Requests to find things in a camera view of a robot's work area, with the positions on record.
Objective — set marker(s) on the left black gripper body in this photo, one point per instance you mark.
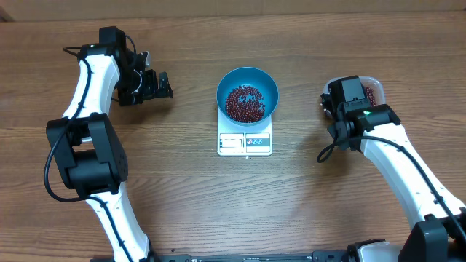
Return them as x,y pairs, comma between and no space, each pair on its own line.
135,84

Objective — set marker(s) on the white digital kitchen scale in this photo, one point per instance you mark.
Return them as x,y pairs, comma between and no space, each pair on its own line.
234,139

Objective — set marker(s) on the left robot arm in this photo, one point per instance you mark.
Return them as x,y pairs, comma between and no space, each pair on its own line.
85,147

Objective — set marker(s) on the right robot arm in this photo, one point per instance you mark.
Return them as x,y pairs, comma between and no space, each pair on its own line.
364,123

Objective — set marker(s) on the red beans in bowl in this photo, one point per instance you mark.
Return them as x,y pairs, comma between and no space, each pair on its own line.
245,104

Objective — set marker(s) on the teal metal bowl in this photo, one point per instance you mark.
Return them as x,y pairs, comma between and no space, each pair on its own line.
249,76

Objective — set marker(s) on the clear plastic container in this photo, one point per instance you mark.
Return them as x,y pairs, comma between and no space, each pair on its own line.
366,81

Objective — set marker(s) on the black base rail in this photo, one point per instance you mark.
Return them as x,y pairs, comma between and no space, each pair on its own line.
316,256

